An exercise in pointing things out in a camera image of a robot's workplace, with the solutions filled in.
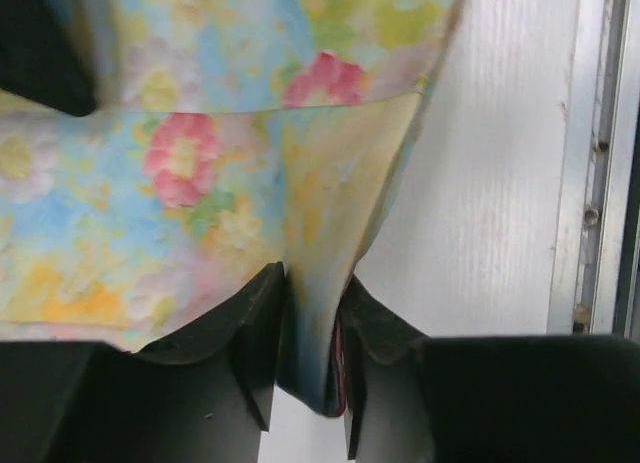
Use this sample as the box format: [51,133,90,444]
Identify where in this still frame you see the pastel floral skirt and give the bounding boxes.
[1,0,465,417]

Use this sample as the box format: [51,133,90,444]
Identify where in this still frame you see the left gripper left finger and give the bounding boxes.
[1,263,285,462]

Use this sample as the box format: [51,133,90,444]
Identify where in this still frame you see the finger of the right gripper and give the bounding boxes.
[1,0,108,117]

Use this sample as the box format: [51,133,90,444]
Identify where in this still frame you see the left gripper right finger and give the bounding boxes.
[340,280,639,463]

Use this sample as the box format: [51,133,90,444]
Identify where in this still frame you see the aluminium rail frame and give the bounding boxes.
[547,0,639,339]

